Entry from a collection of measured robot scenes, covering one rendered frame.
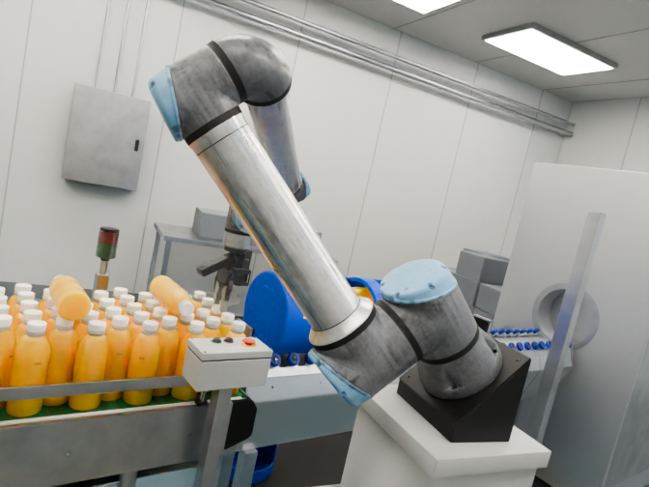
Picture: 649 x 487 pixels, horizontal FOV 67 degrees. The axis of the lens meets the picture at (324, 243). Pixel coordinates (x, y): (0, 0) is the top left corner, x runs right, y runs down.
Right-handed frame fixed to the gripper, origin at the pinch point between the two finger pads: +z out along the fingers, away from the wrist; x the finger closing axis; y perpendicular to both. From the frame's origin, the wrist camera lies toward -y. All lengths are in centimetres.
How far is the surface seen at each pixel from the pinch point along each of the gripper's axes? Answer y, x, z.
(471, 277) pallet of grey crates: 369, 168, 15
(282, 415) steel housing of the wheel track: 26.1, -10.1, 34.0
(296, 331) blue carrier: 22.9, -12.6, 3.4
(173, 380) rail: -18.8, -19.3, 13.8
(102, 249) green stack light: -28.0, 34.8, -8.3
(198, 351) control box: -18.4, -29.8, 1.4
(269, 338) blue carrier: 17.9, -5.5, 8.3
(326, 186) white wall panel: 257, 299, -45
